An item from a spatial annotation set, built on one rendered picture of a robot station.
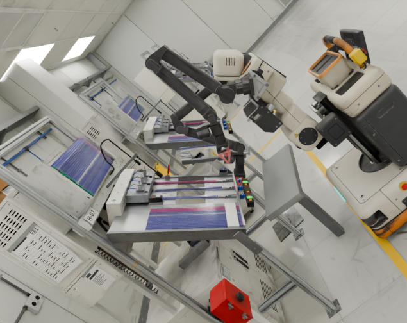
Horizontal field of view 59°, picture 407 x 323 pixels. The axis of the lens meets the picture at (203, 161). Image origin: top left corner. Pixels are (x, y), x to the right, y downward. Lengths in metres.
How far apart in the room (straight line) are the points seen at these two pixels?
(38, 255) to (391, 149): 1.89
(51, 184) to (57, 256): 0.37
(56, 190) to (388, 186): 1.73
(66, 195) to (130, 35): 8.06
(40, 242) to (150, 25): 8.15
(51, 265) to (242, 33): 8.36
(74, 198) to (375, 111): 1.58
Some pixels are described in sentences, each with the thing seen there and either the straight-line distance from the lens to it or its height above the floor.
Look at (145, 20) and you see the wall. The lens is 9.76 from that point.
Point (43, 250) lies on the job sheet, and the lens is 2.09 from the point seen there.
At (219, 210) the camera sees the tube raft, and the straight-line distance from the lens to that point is 2.05.
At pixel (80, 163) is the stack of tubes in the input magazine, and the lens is 2.20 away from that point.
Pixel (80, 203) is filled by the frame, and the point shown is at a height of 1.42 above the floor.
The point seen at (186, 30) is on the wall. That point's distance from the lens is 9.68.
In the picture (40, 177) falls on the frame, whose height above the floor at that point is 1.66.
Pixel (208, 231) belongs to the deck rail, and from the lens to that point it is 1.88.
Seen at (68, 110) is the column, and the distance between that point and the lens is 5.38.
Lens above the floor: 1.57
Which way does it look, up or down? 15 degrees down
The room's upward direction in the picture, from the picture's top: 50 degrees counter-clockwise
